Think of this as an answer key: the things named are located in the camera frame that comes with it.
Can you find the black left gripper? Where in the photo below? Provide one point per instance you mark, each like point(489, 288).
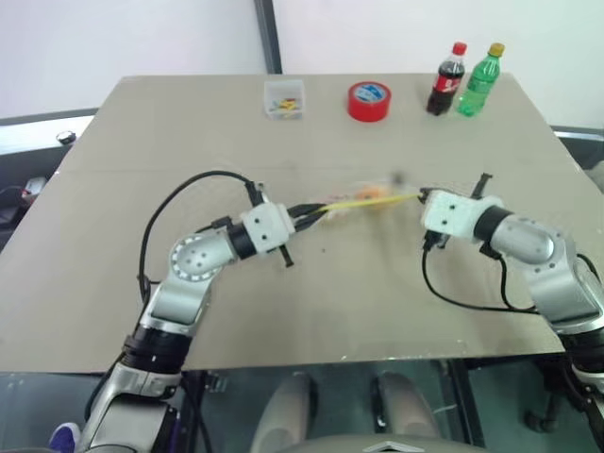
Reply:
point(287, 257)

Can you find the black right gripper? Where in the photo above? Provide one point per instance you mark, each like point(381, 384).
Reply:
point(431, 240)

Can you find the orange sesame bread bun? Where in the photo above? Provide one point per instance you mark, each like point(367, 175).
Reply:
point(373, 194)

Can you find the clear yellow-zipper plastic bag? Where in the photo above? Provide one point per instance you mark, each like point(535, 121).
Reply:
point(368, 202)

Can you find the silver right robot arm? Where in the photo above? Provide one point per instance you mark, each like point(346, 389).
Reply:
point(533, 245)

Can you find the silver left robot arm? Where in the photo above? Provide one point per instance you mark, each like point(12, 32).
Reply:
point(189, 257)

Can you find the red tape roll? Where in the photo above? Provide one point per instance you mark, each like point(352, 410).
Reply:
point(369, 106)

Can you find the cola bottle with red cap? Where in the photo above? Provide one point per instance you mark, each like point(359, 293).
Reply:
point(445, 87)

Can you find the clear box of coloured pins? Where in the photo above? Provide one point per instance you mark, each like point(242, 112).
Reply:
point(283, 101)

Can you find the green bottle with yellow cap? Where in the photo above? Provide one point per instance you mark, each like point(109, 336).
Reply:
point(477, 89)

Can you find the dark side counter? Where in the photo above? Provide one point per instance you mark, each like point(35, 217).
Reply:
point(23, 156)
point(585, 151)

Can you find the grey rounded leg shape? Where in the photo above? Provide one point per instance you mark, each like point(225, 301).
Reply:
point(283, 415)
point(408, 406)

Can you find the small round black object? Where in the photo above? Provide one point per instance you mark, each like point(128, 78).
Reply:
point(66, 137)

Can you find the black caster wheel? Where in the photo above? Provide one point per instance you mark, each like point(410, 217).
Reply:
point(542, 422)

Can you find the red and white small item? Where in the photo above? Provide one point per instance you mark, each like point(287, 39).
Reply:
point(35, 185)

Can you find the purple shoe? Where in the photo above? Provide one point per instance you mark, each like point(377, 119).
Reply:
point(66, 436)

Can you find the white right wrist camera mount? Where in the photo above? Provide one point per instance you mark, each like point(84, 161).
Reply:
point(453, 214)

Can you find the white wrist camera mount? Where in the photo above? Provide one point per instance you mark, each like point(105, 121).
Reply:
point(453, 214)
point(264, 226)

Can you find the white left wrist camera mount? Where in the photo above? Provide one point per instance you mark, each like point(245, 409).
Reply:
point(264, 226)

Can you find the dark grey wall pillar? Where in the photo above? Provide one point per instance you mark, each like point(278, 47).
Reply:
point(268, 38)

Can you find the black table frame leg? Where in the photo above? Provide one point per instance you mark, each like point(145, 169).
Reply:
point(464, 406)
point(198, 424)

